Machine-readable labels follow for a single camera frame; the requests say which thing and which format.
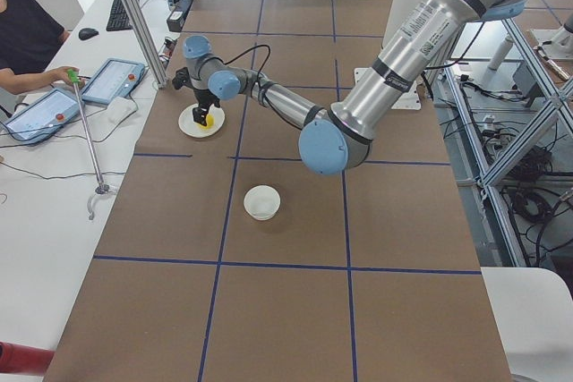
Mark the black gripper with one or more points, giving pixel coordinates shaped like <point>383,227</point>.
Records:
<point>203,97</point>

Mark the yellow lemon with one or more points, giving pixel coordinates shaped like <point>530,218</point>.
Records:
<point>208,122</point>

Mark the operator forearm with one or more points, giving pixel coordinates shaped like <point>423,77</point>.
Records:
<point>23,83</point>

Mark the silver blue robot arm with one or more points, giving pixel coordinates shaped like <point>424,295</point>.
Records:
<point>338,138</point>

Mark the white round plate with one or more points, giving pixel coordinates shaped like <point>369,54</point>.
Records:
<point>190,128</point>

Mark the white small bowl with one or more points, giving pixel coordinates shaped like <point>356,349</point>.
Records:
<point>262,202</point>

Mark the operator hand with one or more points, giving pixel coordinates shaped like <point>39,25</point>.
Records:
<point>62,74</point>

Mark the white crumpled cloth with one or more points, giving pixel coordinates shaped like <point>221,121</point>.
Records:
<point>119,109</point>

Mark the black mini pc box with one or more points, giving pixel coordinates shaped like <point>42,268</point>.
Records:
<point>177,17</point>

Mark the far blue teach pendant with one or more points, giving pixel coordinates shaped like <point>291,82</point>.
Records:
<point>116,78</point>

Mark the blue teach pendant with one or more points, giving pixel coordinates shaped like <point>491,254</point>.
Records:
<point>43,118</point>
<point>116,78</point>

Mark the black keyboard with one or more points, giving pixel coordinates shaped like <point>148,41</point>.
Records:
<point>118,19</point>

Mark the black computer mouse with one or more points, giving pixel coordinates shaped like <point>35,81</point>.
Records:
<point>87,33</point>

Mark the near blue teach pendant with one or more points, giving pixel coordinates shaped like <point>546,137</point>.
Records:
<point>43,118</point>

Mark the red cylinder object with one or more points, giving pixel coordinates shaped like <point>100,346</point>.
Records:
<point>25,360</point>

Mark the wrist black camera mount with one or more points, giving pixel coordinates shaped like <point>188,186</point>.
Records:
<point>182,79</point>

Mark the green handled reacher grabber stick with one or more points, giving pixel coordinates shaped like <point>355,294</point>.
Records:
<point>102,187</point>

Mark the aluminium frame post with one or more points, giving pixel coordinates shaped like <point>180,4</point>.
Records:
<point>145,41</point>

